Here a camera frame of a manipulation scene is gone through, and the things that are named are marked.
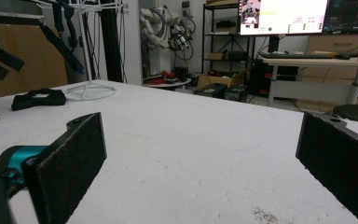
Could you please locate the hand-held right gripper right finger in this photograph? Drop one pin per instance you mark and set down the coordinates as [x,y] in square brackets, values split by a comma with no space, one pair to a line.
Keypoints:
[338,161]

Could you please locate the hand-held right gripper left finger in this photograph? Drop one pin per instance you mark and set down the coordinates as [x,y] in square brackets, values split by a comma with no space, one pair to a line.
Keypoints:
[62,165]

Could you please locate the black bow tie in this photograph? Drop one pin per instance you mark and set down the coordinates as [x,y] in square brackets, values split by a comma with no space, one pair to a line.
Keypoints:
[43,100]

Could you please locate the brown cardboard panel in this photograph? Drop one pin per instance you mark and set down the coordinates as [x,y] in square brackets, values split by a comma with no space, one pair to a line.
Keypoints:
[34,59]

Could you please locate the white desk with grey legs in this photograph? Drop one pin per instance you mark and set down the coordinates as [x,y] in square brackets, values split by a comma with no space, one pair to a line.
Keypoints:
[310,88]

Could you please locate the black keyboard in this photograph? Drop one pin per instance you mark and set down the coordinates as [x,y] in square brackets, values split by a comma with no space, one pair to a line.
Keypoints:
[295,56]

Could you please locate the light wooden cabinet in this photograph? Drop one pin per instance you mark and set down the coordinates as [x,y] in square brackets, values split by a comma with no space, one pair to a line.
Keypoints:
[332,43]

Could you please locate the white foam mat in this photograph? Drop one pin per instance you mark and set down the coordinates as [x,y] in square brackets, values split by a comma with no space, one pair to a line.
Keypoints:
[183,155]

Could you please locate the black computer tower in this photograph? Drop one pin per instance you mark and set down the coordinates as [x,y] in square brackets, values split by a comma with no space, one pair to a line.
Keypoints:
[211,90]
[236,92]

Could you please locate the round white low table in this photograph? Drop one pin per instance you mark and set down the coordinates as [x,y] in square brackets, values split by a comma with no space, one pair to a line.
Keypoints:
[167,83]

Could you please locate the dark computer monitor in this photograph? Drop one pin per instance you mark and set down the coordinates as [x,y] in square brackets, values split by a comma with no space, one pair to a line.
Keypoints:
[351,15]

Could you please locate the brown cardboard box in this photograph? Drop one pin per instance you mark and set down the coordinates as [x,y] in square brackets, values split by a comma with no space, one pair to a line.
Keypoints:
[214,80]

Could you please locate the white robot arms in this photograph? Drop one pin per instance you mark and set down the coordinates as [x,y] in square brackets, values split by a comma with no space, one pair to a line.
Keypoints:
[155,31]

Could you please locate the bright computer monitor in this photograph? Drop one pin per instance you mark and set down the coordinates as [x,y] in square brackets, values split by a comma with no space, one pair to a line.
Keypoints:
[289,15]

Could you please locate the black metal shelf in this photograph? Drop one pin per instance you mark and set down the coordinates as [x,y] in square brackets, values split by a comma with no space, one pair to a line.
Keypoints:
[211,40]

